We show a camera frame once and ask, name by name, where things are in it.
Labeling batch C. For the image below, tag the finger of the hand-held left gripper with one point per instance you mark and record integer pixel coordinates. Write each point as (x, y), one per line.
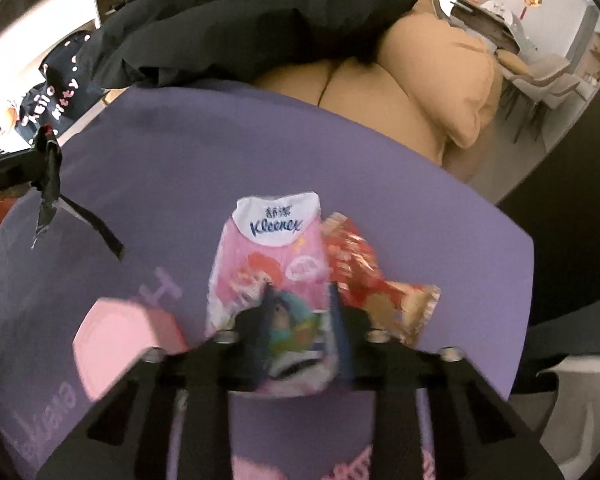
(15, 172)

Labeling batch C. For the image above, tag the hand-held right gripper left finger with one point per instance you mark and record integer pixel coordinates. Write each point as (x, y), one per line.
(257, 330)

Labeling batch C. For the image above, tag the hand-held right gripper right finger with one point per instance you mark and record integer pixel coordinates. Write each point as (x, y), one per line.
(347, 325)

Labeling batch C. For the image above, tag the pink cartoon tissue pack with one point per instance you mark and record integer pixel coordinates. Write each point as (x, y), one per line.
(275, 260)

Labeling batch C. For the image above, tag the red snack packet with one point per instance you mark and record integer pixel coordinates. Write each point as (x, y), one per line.
(370, 280)

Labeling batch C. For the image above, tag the navy printed bag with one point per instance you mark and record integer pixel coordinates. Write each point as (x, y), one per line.
(55, 90)

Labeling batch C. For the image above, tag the plain pink box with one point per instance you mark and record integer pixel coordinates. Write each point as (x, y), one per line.
(125, 345)

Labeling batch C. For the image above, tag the white plastic bag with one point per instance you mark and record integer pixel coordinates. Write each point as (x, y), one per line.
(580, 410)

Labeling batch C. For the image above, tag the tan cushion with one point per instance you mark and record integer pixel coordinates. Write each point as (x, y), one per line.
(420, 85)

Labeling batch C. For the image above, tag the black jacket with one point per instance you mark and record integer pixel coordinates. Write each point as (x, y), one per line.
(230, 20)

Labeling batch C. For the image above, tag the grey dining chair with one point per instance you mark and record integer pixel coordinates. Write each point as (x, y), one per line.
(535, 85)

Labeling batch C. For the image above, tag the dining table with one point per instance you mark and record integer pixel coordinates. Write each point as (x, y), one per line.
(485, 20)

